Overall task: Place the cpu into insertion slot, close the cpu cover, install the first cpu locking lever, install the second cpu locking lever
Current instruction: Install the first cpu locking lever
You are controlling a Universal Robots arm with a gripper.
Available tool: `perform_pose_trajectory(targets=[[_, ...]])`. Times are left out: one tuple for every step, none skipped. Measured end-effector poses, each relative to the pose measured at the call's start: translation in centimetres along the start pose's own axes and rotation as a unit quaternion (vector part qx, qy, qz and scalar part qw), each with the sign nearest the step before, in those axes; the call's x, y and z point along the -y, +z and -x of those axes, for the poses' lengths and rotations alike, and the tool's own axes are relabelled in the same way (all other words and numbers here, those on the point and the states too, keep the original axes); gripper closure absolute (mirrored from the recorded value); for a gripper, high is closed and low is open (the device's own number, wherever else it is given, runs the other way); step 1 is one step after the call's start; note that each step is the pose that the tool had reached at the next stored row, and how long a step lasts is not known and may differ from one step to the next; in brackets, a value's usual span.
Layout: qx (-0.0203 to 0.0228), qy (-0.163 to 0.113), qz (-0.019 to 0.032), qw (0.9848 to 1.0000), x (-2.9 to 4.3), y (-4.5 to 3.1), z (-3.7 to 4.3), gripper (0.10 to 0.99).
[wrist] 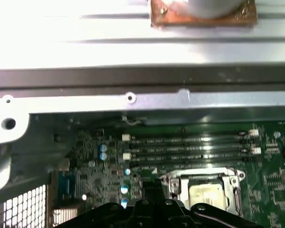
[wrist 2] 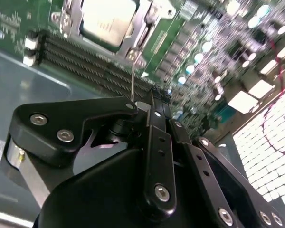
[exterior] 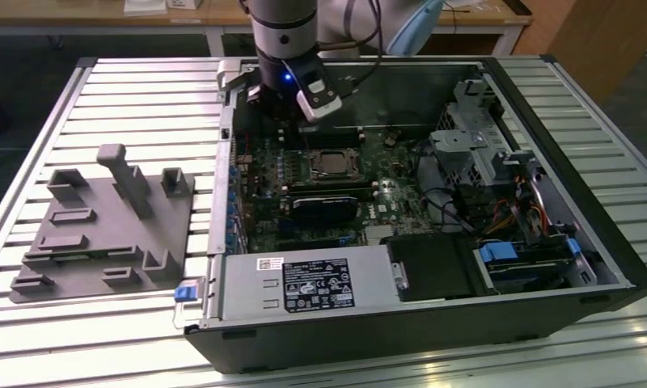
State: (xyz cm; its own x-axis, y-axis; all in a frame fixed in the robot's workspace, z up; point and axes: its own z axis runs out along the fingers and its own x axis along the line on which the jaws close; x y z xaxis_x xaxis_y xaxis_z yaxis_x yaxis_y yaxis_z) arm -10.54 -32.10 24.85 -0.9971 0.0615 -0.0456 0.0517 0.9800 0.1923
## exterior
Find metal socket cover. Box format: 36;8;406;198
307;149;365;179

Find silver square CPU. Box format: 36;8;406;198
317;153;356;171

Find black RAM slot bank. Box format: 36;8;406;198
299;123;360;150

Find CPU socket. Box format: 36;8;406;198
307;149;365;181

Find black RAM sticks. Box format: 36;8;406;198
285;181;373;199

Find white box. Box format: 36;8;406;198
121;0;169;17

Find black graphics card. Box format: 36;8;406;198
289;196;360;222

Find green motherboard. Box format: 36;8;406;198
231;120;458;255

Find grey metal drive cage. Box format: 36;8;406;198
430;78;536;188

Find small silver heat sink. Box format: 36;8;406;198
363;225;400;243

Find wooden desk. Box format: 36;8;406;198
0;0;535;57

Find grey parts rack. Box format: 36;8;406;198
8;143;199;304

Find silver power supply unit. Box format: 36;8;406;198
215;244;407;321

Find blue case latch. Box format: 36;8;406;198
173;282;201;302

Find blue disk carrier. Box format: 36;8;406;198
476;240;519;267

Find wooden cabinet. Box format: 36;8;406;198
516;0;647;106

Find black open PC case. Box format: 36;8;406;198
181;54;647;375

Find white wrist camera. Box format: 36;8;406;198
295;78;344;123

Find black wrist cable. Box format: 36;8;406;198
341;0;385;100

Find orange yellow wire bundle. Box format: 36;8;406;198
490;197;552;239

